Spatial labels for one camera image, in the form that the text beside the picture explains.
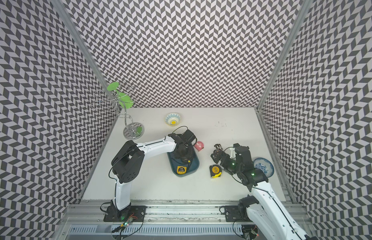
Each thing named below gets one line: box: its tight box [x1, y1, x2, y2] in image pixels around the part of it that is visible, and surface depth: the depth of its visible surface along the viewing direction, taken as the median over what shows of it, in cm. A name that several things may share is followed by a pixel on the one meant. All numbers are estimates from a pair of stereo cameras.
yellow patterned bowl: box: [164, 112, 181, 127], surface depth 112 cm
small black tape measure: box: [213, 143, 223, 160], surface depth 98 cm
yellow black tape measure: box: [209, 164, 222, 179], surface depth 86 cm
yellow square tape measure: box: [176, 166, 187, 175], surface depth 86 cm
